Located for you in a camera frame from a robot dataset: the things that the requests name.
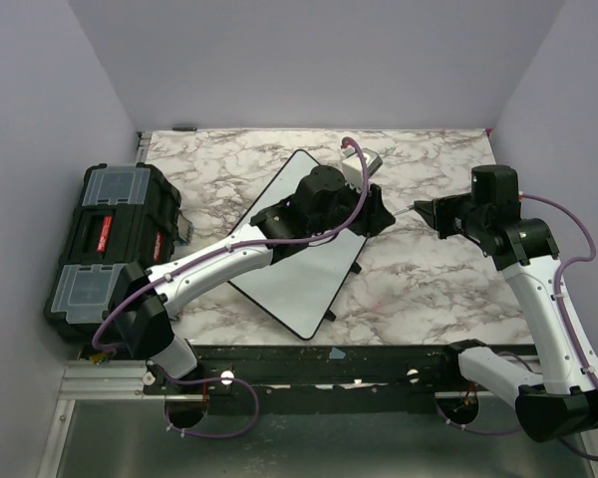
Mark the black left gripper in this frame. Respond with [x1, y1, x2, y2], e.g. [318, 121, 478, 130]
[310, 175, 396, 239]

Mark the red capped whiteboard marker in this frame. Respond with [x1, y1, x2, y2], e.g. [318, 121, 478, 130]
[393, 205, 415, 217]

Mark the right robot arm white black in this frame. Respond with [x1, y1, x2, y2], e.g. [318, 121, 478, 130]
[414, 165, 598, 442]

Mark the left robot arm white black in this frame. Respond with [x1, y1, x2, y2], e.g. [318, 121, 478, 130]
[109, 165, 396, 393]

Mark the black plastic toolbox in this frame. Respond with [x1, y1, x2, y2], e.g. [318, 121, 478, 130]
[43, 162, 193, 345]

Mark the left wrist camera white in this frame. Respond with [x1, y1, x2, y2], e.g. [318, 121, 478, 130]
[340, 137, 383, 193]

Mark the white whiteboard black frame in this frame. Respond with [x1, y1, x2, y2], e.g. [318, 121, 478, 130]
[230, 149, 367, 341]

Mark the black front mounting rail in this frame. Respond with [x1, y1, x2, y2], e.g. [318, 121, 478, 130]
[144, 346, 482, 423]

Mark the aluminium frame rail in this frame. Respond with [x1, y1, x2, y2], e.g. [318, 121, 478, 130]
[34, 360, 150, 478]

